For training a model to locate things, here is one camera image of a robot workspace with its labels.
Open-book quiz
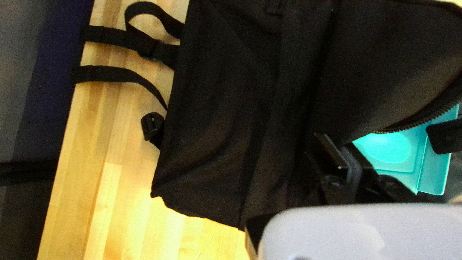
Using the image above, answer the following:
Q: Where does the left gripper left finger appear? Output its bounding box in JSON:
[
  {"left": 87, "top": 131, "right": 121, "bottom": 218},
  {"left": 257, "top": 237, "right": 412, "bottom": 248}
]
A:
[{"left": 304, "top": 133, "right": 363, "bottom": 205}]

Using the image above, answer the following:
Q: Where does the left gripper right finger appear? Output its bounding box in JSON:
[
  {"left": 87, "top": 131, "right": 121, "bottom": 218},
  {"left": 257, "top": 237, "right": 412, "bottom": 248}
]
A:
[{"left": 426, "top": 118, "right": 462, "bottom": 155}]

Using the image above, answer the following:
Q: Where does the translucent teal lunch box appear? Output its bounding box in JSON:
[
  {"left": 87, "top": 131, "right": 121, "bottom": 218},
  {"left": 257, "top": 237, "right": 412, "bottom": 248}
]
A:
[{"left": 352, "top": 103, "right": 461, "bottom": 196}]

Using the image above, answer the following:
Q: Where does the black backpack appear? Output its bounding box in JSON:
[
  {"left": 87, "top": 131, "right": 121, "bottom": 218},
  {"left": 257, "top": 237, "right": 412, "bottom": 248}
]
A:
[{"left": 70, "top": 0, "right": 462, "bottom": 230}]

